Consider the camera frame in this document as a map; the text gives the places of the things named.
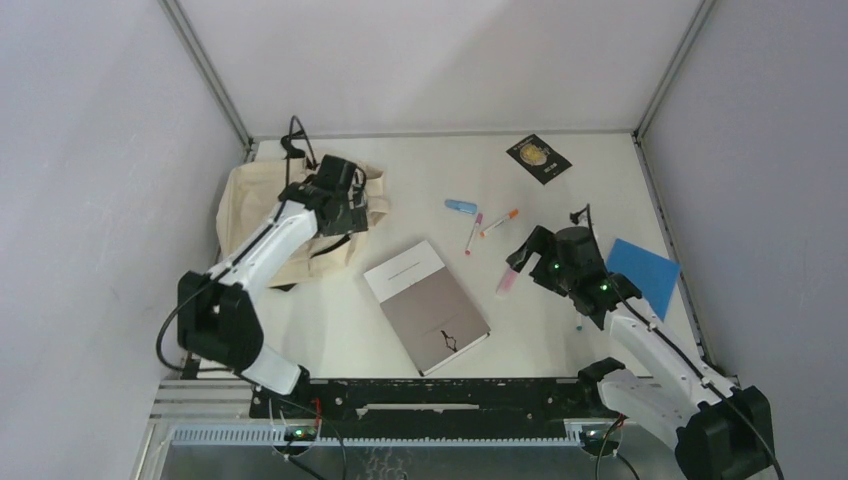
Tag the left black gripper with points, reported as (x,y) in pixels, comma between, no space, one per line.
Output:
(354,220)

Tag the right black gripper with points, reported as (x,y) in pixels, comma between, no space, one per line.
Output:
(537,242)

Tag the beige canvas student bag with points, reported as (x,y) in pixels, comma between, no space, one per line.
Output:
(250,194)

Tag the blue notebook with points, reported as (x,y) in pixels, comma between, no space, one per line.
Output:
(654,275)

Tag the grey and white book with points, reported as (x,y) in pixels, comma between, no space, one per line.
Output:
(434,318)

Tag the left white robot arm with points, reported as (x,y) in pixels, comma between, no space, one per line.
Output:
(216,317)

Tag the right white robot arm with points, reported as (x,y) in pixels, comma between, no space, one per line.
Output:
(715,429)

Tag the orange marker pen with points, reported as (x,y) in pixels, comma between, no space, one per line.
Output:
(498,223)

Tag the pink highlighter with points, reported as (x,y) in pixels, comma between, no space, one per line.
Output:
(506,282)

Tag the black booklet with gold emblem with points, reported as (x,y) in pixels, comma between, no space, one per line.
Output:
(538,158)

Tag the pink marker pen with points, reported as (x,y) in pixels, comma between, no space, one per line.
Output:
(474,234)

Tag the light blue eraser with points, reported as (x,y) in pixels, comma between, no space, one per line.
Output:
(464,207)

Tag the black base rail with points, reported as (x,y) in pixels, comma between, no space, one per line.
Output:
(436,409)

